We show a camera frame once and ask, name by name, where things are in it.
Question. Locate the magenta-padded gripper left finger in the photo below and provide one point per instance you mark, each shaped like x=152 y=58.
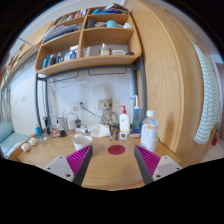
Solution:
x=78 y=160

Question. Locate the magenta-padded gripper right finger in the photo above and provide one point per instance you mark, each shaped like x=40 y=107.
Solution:
x=149 y=160

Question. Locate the clear plastic water bottle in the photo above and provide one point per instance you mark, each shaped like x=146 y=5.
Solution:
x=149 y=133

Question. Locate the white cup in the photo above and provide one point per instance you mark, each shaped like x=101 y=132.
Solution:
x=82 y=143

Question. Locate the small dark blue bottle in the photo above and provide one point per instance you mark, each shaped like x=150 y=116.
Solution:
x=135 y=132

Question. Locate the flat round red coaster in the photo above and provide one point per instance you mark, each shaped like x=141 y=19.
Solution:
x=116 y=149

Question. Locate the white power adapter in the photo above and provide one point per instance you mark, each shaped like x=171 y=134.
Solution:
x=72 y=124

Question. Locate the small white digital clock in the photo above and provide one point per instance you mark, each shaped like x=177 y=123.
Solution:
x=123 y=135

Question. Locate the white crumpled paper bag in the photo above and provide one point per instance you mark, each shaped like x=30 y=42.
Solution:
x=99 y=130

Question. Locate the white red-pump lotion bottle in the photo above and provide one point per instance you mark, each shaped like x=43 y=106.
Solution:
x=124 y=123

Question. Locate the blue long-nozzle bottle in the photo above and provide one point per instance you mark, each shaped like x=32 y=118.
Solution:
x=136 y=116

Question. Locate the small white round object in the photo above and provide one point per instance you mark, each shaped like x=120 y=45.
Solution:
x=33 y=141
x=25 y=147

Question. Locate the brown tree creature figurine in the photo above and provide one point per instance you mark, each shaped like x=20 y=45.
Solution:
x=108 y=111

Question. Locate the light blue pillow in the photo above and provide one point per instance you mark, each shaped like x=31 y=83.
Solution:
x=6 y=131

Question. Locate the wooden wardrobe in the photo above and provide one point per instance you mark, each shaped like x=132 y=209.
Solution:
x=166 y=83

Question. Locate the green white striped towel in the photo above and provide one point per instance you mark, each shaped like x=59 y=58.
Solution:
x=206 y=100

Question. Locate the wooden shelf unit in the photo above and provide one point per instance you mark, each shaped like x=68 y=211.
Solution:
x=100 y=60

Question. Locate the dark metal desk frame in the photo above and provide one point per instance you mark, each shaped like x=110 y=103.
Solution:
x=142 y=83

